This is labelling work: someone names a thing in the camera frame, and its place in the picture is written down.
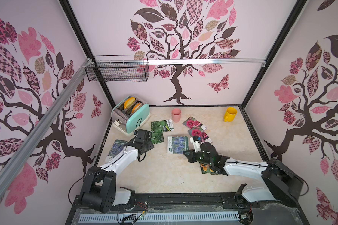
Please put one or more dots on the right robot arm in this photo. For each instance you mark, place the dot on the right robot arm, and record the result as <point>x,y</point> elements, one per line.
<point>273,181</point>

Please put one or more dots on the hollyhock seed packet rear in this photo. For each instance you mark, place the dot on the hollyhock seed packet rear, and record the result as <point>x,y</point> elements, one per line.
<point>191,123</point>

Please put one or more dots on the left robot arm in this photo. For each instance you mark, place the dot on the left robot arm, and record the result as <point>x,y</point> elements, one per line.
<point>99,191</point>

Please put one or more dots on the mint green toaster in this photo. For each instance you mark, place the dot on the mint green toaster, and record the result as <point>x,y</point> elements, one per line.
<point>130,114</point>

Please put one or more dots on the black wire basket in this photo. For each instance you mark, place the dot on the black wire basket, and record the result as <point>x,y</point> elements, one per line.
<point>119,68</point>

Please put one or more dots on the hollyhock seed packet front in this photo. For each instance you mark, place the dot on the hollyhock seed packet front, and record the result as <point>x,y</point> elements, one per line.
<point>200,133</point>

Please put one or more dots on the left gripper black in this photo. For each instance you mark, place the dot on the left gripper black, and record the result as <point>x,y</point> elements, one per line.
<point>150,146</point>

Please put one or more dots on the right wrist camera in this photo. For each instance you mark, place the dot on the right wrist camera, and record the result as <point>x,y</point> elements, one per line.
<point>196,141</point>

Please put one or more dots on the aluminium rail left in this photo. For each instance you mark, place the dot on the aluminium rail left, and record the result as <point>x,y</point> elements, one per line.
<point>20,157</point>

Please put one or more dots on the aluminium rail rear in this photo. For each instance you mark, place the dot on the aluminium rail rear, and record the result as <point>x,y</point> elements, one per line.
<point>187,61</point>

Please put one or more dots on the hollyhock seed packet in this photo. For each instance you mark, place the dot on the hollyhock seed packet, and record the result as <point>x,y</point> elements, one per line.
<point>200,133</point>
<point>191,123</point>

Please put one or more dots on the pink cup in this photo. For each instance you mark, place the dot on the pink cup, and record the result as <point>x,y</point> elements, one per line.
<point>176,115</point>

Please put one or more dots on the lavender seed packet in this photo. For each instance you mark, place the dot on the lavender seed packet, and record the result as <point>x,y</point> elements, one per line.
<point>116,149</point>
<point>177,145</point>

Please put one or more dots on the aluminium rail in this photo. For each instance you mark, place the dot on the aluminium rail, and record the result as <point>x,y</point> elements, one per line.
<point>20,157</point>
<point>187,61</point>

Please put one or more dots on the yellow mug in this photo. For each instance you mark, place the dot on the yellow mug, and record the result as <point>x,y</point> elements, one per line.
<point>230,114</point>

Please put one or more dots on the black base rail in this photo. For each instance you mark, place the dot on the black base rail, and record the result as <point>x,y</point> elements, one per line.
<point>228,200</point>

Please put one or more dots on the green gourd packet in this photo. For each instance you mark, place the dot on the green gourd packet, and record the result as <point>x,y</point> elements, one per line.
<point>157,136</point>
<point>163,125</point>

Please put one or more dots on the green gourd packet front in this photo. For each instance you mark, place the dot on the green gourd packet front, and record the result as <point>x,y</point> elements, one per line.
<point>157,136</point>

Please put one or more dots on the marigold seed packet left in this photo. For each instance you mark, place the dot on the marigold seed packet left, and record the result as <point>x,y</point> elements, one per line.
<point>205,168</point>

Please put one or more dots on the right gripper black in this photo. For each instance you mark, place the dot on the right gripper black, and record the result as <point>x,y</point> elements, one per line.
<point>196,154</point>

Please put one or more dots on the green gourd packet rear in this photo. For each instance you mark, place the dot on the green gourd packet rear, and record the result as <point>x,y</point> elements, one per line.
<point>163,125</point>

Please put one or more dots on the white slotted cable duct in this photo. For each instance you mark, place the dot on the white slotted cable duct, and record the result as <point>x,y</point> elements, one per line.
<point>158,217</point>

